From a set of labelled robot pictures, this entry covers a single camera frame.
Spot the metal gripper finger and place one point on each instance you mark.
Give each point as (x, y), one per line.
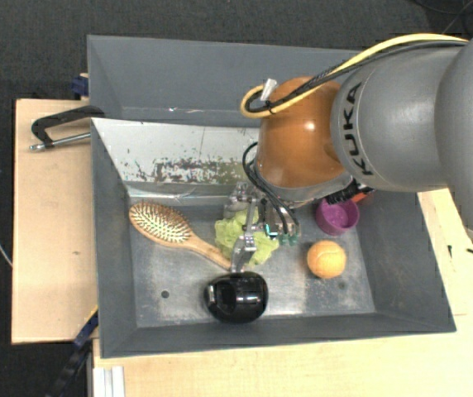
(251, 245)
(238, 256)

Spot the green mesh bath sponge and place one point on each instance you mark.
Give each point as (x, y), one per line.
(226, 234)

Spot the black glossy rounded object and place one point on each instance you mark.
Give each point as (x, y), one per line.
(236, 298)

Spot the purple cup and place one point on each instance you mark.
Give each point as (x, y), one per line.
(337, 219)

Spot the orange tennis ball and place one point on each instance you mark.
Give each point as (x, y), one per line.
(326, 259)

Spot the grey metal bin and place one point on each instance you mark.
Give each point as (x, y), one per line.
(170, 288)

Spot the wooden hairbrush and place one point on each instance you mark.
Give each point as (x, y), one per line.
(160, 223)

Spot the pale brown cardboard board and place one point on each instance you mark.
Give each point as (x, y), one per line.
(50, 230)

